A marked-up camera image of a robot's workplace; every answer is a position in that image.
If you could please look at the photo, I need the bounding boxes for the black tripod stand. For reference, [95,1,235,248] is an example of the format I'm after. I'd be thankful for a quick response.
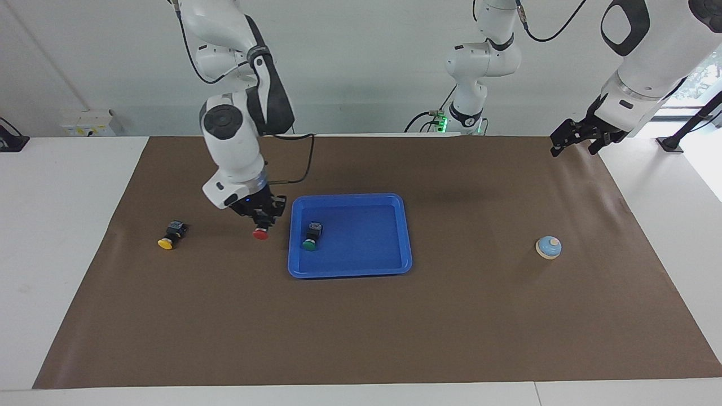
[656,90,722,154]

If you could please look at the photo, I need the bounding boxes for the white wall socket box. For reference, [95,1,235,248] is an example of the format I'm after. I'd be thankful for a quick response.
[61,110,117,137]

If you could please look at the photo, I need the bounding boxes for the small black stand foot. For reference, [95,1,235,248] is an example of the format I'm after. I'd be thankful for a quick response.
[0,117,30,153]

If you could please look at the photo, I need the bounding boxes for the brown table mat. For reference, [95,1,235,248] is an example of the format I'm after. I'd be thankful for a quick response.
[32,135,722,390]

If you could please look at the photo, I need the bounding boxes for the window with green foliage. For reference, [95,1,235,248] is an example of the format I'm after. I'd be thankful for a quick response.
[674,48,722,119]

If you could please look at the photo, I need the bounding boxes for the blue plastic tray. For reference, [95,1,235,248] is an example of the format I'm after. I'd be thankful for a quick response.
[287,193,413,279]

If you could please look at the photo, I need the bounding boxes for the green push button switch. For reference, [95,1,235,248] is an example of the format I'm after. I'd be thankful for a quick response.
[302,222,324,252]

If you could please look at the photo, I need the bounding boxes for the yellow push button switch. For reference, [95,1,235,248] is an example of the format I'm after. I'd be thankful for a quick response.
[157,220,188,250]

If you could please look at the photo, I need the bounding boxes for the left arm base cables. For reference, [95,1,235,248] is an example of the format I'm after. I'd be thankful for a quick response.
[404,85,459,134]

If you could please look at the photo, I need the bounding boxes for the light blue call bell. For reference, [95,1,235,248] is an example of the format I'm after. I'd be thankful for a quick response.
[535,236,563,260]

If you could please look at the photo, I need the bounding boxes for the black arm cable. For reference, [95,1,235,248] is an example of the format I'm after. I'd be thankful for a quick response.
[176,3,315,186]
[513,0,584,43]

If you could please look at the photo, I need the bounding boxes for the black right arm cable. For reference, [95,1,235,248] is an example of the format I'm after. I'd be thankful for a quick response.
[176,3,315,186]

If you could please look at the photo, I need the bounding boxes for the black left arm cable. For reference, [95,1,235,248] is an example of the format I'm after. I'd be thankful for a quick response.
[513,0,584,43]

